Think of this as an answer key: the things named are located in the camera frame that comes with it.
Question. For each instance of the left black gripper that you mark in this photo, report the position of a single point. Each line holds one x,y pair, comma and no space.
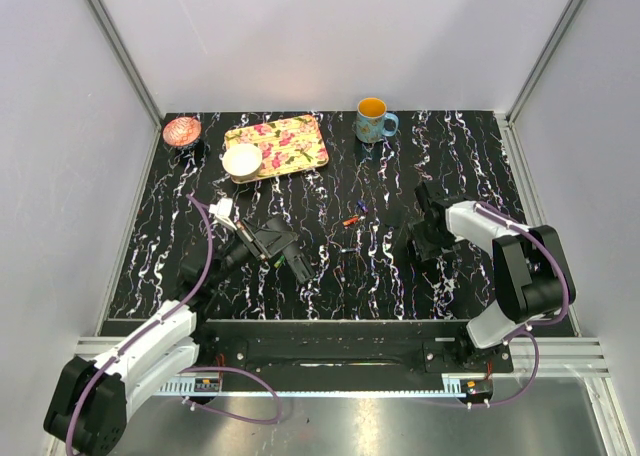
250,241

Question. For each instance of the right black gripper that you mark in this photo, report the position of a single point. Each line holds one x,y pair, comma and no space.
427,251

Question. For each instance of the black remote control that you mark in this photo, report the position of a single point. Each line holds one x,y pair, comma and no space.
300,267

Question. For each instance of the black remote battery cover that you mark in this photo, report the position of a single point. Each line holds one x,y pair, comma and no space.
394,218

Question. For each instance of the green battery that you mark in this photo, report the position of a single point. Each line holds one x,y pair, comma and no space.
279,262

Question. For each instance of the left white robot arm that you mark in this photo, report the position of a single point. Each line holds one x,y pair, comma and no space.
95,398

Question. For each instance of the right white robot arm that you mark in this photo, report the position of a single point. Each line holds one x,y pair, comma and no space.
533,285

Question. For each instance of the cream white bowl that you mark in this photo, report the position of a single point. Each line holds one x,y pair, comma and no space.
242,162

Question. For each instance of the orange battery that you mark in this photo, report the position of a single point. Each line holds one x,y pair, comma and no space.
350,221

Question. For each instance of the floral rectangular tray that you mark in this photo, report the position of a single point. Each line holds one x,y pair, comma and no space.
288,145

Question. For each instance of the red patterned bowl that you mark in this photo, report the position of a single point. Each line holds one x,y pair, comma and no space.
182,132

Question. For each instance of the blue mug orange inside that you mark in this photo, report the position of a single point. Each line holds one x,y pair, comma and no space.
373,122

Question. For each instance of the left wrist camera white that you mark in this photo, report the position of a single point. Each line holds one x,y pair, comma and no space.
221,213

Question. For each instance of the aluminium frame rail front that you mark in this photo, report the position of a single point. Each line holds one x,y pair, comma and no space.
579,358

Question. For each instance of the right aluminium frame post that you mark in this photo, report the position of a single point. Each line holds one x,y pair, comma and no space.
550,47

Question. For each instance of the aluminium frame post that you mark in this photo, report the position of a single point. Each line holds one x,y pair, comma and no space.
116,43
550,47

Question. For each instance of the left aluminium frame post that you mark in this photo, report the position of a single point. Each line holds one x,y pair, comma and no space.
116,43

